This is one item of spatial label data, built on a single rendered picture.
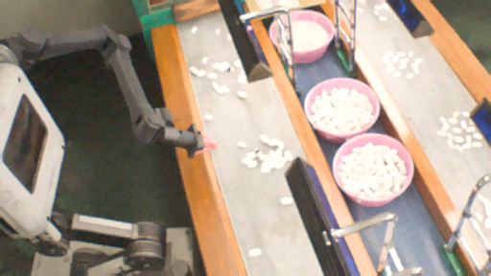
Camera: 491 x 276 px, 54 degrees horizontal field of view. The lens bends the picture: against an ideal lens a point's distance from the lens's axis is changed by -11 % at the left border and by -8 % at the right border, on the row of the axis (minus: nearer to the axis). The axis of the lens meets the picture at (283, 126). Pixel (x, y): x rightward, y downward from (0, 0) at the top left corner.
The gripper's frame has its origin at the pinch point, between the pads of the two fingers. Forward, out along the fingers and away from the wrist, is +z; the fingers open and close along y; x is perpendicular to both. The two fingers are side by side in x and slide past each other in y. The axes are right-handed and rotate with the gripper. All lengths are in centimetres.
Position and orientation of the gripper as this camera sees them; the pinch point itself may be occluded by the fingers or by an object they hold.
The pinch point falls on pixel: (214, 146)
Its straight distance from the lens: 167.9
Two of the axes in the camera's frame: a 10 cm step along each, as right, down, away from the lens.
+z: 7.8, 2.1, 5.9
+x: -5.6, 6.5, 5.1
